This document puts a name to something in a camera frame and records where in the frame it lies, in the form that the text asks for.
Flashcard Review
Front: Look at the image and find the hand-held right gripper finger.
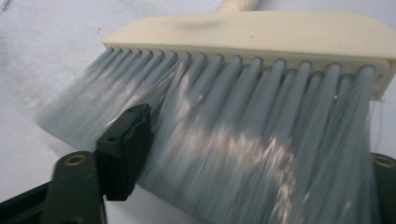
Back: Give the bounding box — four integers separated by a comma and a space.
95, 104, 154, 203

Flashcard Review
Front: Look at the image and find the cream brush with grey bristles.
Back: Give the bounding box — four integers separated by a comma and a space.
35, 0, 396, 224

